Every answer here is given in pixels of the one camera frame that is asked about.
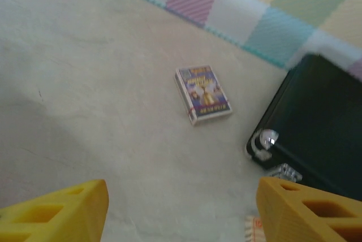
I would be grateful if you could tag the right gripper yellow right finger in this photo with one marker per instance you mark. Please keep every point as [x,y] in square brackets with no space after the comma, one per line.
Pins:
[277,213]

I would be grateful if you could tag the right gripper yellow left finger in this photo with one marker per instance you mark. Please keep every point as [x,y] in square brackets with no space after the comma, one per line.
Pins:
[93,211]

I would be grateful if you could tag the black hard case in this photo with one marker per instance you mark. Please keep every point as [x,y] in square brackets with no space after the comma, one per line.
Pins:
[316,117]

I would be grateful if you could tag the small purple card box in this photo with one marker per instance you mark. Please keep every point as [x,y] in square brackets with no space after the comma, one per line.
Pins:
[206,95]

